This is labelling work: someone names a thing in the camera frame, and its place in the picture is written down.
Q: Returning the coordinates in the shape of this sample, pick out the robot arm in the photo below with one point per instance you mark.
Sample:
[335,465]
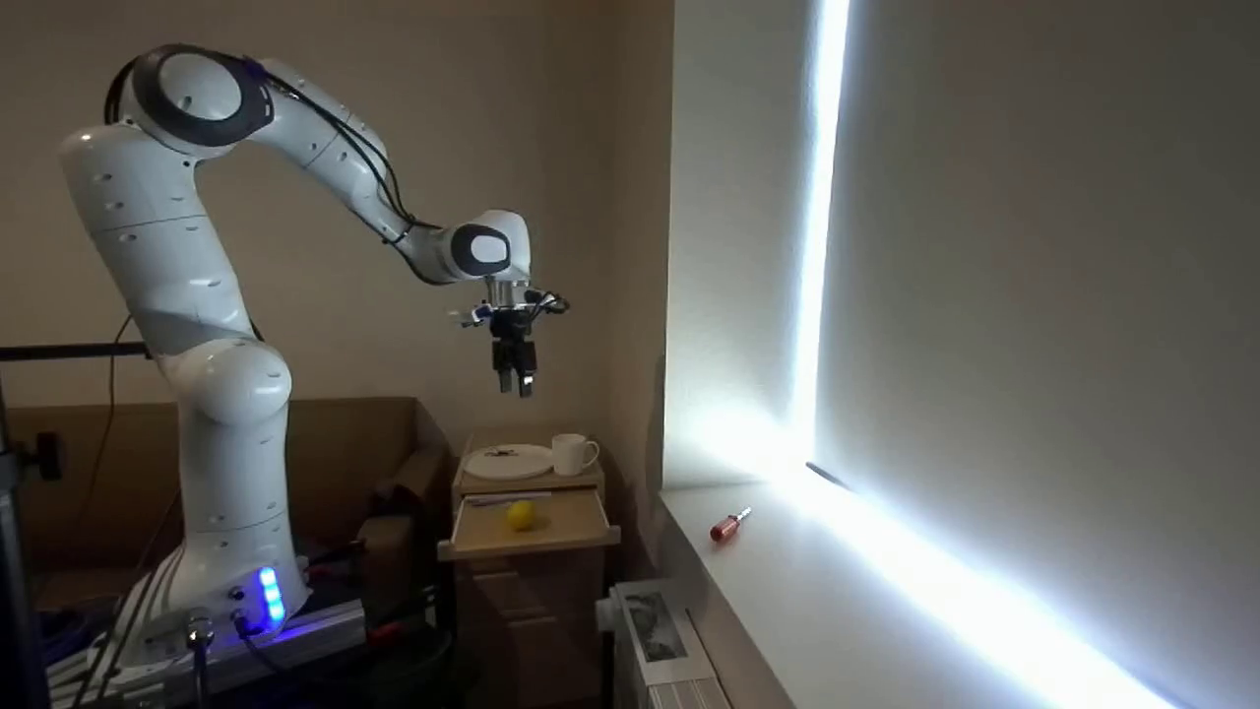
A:
[167,226]

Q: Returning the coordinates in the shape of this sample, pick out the yellow lemon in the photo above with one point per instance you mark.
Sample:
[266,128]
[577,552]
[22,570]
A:
[521,515]

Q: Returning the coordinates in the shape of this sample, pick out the white radiator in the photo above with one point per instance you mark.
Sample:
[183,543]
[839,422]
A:
[660,640]

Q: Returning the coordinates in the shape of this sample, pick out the wooden drawer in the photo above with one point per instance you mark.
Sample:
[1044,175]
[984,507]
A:
[571,527]

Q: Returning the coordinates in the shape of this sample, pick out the silver knife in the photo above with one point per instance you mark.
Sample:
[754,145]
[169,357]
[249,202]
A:
[507,498]

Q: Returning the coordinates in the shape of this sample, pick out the black stand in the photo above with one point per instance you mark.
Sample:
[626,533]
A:
[20,551]

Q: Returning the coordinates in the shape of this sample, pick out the small wooden bedside cabinet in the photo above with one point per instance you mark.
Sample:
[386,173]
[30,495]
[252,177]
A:
[532,611]

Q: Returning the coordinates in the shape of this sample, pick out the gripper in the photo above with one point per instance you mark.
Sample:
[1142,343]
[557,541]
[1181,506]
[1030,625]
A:
[513,342]

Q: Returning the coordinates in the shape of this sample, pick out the white plate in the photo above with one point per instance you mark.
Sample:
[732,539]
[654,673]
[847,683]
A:
[512,463]

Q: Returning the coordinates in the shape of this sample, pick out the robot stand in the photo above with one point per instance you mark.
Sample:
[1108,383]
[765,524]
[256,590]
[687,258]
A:
[315,630]

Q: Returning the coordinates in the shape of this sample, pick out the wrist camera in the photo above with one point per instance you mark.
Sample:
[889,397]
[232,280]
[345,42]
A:
[481,314]

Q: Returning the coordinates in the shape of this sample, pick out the brown sofa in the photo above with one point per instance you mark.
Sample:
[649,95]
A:
[345,463]

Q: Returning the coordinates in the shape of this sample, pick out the white mug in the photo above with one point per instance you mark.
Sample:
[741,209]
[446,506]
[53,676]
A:
[569,455]

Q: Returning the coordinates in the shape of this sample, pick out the white roller blind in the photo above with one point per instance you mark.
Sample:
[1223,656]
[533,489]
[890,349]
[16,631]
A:
[1043,246]

